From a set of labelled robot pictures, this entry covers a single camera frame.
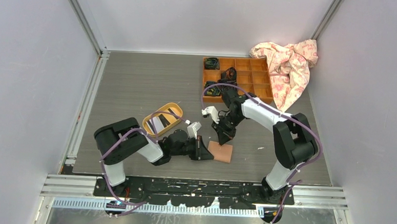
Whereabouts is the yellow oval card tray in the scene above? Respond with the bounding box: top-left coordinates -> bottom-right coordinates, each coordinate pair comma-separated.
142,103 -> 183,137

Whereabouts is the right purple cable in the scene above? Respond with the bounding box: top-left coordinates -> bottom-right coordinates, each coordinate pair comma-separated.
194,82 -> 327,224

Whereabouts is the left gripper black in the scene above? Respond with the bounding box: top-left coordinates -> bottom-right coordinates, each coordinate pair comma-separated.
171,133 -> 215,160

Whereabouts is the pink floral crumpled cloth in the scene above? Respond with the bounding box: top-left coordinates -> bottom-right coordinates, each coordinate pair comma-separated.
249,39 -> 318,112

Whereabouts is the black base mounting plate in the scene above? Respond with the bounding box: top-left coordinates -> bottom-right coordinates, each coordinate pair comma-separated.
93,176 -> 295,210

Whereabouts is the rolled dark tie middle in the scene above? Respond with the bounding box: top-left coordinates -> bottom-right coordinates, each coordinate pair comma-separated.
220,67 -> 237,81

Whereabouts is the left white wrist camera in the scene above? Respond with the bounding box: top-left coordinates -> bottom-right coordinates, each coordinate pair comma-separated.
187,120 -> 201,138

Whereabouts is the rolled dark tie bottom-left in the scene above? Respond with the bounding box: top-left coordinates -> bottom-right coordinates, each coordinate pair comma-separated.
203,80 -> 221,97

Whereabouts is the aluminium frame rail front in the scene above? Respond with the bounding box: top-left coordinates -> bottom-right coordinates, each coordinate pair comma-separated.
41,174 -> 348,219

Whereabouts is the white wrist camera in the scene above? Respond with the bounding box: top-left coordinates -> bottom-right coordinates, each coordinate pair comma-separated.
187,120 -> 201,138
201,106 -> 220,124

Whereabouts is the rolled dark tie top-left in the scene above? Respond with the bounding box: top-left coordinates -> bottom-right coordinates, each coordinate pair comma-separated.
203,57 -> 220,70

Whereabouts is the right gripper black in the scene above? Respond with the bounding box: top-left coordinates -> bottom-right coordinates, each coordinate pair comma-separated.
211,111 -> 244,147

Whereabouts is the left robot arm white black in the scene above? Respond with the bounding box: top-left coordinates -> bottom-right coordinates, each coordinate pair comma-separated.
94,117 -> 214,196

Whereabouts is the wooden compartment organizer box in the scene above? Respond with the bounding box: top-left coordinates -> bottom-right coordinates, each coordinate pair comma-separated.
202,57 -> 273,104

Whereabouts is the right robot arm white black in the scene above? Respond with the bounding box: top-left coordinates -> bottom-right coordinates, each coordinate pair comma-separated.
212,87 -> 319,203

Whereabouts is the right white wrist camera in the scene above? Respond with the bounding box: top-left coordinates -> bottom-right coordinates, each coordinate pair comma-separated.
201,106 -> 220,124

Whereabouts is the brown leather card holder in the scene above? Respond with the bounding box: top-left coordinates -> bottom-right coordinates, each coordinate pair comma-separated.
208,141 -> 233,164

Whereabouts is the rolled dark tie bottom-middle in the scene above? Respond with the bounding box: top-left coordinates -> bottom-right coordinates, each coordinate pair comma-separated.
218,79 -> 238,93

